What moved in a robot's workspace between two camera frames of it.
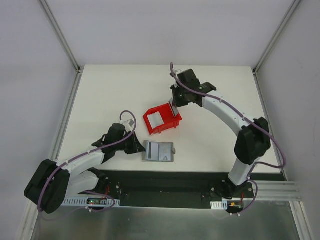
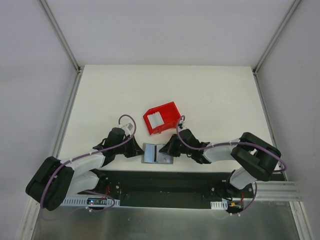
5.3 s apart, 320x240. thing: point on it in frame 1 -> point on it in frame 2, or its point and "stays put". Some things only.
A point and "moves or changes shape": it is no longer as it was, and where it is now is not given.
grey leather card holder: (158, 151) stays put
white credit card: (152, 151) moves or changes shape
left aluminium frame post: (59, 33) stays put
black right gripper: (180, 97) -> (174, 146)
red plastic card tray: (170, 121) stays put
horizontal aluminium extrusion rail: (278, 191) stays put
